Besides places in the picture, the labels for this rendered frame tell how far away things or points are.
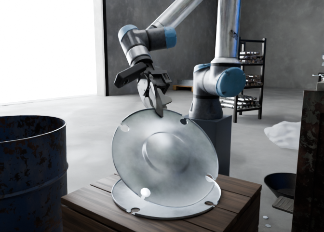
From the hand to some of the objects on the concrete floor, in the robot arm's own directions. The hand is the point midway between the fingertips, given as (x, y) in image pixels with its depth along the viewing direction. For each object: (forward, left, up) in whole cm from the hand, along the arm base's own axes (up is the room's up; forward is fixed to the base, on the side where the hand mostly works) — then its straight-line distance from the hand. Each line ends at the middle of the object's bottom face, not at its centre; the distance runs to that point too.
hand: (157, 114), depth 80 cm
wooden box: (+6, -5, -54) cm, 55 cm away
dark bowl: (+26, +86, -54) cm, 105 cm away
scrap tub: (-50, -20, -54) cm, 76 cm away
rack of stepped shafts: (-67, +267, -54) cm, 280 cm away
